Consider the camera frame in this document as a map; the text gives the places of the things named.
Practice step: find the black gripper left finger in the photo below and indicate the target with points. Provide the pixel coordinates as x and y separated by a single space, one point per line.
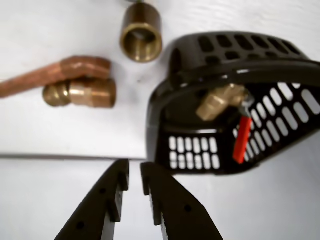
97 205

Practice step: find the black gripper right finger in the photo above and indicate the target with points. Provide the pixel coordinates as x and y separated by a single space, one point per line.
180 210

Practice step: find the white wooden board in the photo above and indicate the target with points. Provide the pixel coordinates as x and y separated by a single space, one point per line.
50 130

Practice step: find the black slotted plastic basket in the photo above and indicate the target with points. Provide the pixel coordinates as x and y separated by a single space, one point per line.
160 112

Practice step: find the brass compression coupling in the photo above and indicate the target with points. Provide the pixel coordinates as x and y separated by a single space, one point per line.
92 92

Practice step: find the brass sleeve coupling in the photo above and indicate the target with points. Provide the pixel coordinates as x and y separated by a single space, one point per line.
141 30

